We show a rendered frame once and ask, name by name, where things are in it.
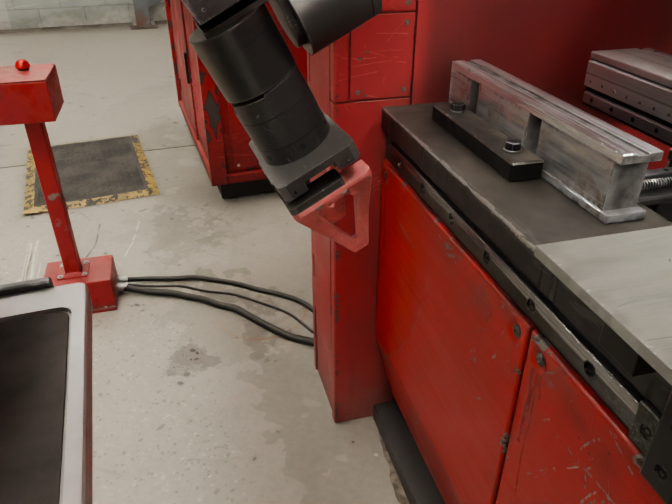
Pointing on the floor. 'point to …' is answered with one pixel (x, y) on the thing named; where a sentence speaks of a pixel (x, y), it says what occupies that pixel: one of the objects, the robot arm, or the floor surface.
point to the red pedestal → (39, 76)
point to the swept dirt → (394, 477)
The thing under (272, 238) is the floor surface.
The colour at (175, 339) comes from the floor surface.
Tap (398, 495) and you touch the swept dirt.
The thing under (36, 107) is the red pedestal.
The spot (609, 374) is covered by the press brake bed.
